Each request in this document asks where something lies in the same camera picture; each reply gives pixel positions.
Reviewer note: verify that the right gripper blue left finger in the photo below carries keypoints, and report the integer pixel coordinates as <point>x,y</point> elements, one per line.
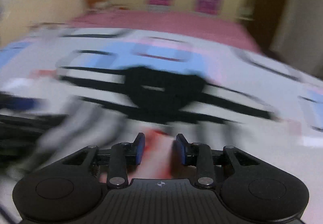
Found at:
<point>122,156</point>

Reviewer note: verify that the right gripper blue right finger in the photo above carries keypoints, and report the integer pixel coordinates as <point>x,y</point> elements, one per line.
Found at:
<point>198,155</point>

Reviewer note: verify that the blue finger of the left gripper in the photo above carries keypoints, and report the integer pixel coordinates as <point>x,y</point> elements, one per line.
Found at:
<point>17,103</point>

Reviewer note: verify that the striped knit children's sweater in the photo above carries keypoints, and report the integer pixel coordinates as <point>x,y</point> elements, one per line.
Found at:
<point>110,106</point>

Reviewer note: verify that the cream arched headboard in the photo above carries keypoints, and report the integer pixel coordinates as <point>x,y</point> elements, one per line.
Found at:
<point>21,16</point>

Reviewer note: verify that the pink bed sheet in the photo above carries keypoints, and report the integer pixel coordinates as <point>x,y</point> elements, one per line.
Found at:
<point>188,24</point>

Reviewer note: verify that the orange white patterned pillow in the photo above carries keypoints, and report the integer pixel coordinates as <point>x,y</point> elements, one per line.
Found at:
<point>97,4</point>

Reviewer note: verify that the dark brown wooden door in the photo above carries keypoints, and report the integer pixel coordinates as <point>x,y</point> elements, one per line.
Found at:
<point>266,19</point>

